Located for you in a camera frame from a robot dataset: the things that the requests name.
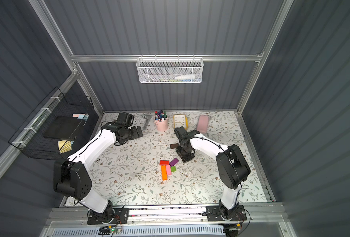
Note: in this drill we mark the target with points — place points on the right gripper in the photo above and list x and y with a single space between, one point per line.
186 153

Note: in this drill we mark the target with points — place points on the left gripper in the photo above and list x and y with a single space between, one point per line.
134 132

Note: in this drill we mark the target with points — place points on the brown wooden block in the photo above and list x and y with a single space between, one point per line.
174 146

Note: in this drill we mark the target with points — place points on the purple wooden block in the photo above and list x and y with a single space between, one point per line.
174 162

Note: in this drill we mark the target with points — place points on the red wooden block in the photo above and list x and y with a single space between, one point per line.
164 163

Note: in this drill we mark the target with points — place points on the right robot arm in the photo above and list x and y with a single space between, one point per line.
232 166

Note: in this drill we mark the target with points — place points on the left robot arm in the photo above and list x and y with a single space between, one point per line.
71 176

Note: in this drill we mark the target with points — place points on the pink wooden block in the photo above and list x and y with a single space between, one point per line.
168 170

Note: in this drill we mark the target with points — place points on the orange wooden block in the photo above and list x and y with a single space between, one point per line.
164 173

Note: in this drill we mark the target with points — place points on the pink case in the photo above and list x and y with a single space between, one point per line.
202 124

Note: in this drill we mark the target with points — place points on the yellow tray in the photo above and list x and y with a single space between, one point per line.
180 120

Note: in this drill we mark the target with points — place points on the pink pen cup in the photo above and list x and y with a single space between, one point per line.
161 120

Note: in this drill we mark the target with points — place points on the pink blue sticky notes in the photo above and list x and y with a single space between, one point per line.
81 116

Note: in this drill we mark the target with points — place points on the black notebook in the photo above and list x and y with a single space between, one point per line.
64 128

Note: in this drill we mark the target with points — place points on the yellow sticky notes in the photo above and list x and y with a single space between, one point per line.
64 146

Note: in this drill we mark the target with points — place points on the white tube in basket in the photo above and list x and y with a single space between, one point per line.
188 77

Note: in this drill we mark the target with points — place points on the small circuit board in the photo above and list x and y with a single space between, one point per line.
109 230

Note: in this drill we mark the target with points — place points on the black wire basket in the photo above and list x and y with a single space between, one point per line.
29 140

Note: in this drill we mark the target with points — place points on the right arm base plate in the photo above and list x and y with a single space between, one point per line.
216 213

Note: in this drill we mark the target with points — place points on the white wire basket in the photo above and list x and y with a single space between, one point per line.
164 69

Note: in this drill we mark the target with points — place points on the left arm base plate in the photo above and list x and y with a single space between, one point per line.
113 216

